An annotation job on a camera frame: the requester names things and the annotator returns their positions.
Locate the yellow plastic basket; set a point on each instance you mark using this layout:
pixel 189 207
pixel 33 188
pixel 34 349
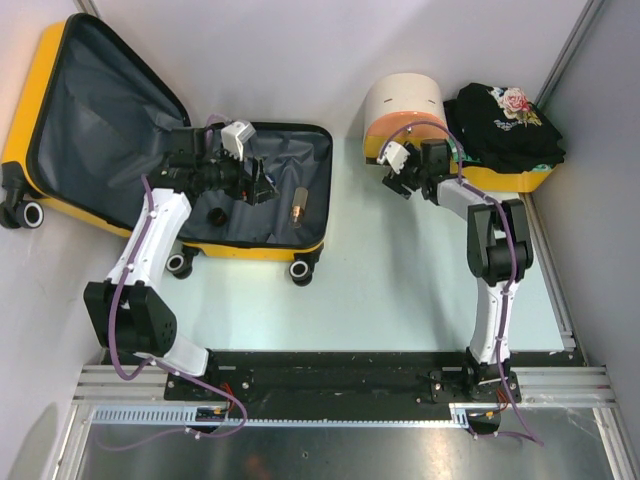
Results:
pixel 488 180

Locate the white pastel mini drawer cabinet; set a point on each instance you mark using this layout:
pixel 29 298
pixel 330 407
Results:
pixel 402 107

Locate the frosted gold spray bottle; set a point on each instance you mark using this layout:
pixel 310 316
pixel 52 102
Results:
pixel 298 206

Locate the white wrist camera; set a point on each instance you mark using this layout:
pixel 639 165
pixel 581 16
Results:
pixel 234 137
pixel 393 155

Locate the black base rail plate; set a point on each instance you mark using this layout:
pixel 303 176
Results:
pixel 260 380

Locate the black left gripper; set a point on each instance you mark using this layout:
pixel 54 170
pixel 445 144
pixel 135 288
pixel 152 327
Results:
pixel 243 180

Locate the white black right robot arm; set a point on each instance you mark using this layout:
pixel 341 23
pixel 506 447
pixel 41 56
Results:
pixel 498 249

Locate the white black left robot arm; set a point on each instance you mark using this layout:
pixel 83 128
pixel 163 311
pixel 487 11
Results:
pixel 126 309

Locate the aluminium frame rail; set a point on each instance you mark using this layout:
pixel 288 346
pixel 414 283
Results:
pixel 570 387

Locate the aluminium corner post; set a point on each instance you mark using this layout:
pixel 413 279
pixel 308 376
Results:
pixel 87 7
pixel 586 21

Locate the small dark brown jar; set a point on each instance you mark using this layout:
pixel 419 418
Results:
pixel 217 217

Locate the yellow Pikachu suitcase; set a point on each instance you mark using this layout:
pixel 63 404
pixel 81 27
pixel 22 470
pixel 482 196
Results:
pixel 93 117

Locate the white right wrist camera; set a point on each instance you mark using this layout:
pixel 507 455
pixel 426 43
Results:
pixel 393 155

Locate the white slotted cable duct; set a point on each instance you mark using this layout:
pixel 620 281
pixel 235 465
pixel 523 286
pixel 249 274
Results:
pixel 188 416

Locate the left aluminium corner post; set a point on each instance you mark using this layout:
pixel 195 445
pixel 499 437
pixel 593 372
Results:
pixel 87 7

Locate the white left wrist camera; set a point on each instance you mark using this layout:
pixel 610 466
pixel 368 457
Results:
pixel 234 137

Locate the right aluminium corner post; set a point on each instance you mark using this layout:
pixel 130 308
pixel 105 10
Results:
pixel 586 21

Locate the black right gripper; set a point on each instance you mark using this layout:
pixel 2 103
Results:
pixel 397 187

